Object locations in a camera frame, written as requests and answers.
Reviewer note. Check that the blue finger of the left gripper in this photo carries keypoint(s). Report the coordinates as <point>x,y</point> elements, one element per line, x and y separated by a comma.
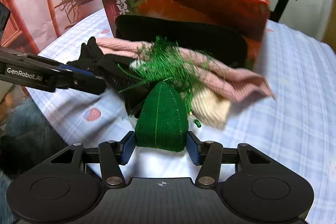
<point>78,79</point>

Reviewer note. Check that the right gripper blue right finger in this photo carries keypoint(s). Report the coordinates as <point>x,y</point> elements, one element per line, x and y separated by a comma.
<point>208,155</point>

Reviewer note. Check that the black knit gloves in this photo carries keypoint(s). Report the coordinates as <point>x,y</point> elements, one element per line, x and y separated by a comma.
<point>114,69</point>

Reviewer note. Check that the red strawberry cardboard box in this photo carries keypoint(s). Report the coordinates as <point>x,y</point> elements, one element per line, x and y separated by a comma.
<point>247,17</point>

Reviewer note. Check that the green tasselled pouch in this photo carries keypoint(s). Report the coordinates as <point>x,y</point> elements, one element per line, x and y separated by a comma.
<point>163,121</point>

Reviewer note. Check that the cream knit hat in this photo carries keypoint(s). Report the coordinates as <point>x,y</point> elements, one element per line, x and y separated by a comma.
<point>200,102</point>

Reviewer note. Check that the blue checked tablecloth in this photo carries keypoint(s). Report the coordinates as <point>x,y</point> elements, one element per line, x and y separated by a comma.
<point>296,127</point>

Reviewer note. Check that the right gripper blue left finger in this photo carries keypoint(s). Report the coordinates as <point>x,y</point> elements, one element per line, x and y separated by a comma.
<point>112,154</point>

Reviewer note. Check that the pink knit scarf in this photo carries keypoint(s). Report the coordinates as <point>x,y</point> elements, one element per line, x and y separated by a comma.
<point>233,84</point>

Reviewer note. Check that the black fabric hat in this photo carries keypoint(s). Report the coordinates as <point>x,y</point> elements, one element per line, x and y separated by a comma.
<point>223,44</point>

